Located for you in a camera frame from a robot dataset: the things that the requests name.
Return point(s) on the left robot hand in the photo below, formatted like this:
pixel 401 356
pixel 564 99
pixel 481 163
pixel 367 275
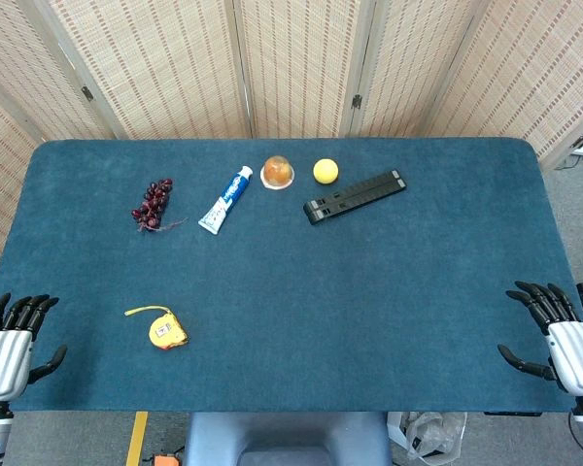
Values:
pixel 5 359

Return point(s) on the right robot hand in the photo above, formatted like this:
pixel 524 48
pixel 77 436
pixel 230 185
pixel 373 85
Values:
pixel 575 354

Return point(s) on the yellow tape measure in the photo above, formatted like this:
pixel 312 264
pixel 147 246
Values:
pixel 165 332

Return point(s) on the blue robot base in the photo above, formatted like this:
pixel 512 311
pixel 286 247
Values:
pixel 286 439

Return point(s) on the clear plastic bag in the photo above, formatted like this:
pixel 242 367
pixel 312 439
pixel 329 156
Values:
pixel 435 434

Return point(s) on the orange device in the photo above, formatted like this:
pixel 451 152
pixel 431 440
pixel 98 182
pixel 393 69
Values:
pixel 166 460

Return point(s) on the dark red grape bunch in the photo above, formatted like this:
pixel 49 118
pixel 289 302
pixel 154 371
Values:
pixel 153 201

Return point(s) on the blue white toothpaste tube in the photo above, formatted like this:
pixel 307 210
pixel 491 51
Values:
pixel 223 201

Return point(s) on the black remote-like bar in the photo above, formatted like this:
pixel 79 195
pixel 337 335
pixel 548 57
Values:
pixel 354 196

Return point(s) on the black screen hinge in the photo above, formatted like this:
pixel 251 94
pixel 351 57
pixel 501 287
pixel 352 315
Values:
pixel 87 93
pixel 356 101

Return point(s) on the blue table mat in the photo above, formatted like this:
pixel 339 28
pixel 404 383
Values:
pixel 291 291

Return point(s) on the yellow ball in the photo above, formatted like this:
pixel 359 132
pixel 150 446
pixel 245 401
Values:
pixel 325 171

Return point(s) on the orange jelly cup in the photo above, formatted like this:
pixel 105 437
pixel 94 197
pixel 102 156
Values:
pixel 277 172

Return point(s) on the bamboo folding screen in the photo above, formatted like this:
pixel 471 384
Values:
pixel 296 63

